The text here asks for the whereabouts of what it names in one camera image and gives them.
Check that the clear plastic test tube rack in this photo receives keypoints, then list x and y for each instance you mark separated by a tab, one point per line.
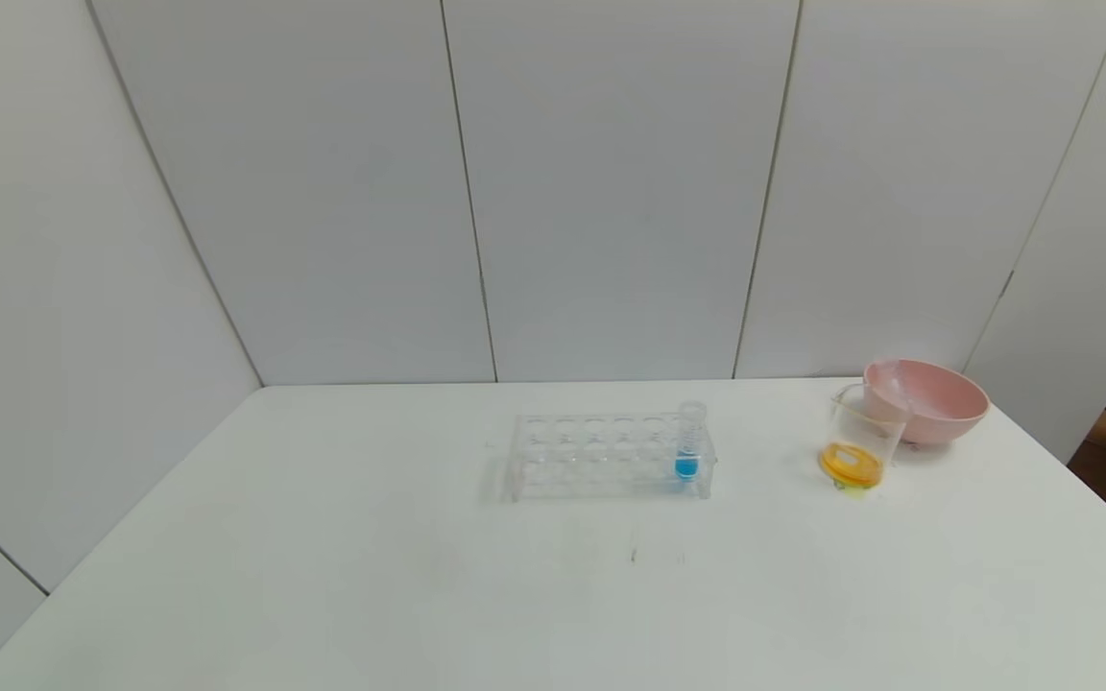
563	461

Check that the test tube with blue pigment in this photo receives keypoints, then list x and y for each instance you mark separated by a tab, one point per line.
688	466

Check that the clear glass beaker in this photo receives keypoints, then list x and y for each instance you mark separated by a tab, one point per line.
855	461

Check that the pink bowl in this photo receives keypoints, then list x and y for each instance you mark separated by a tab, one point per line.
947	408

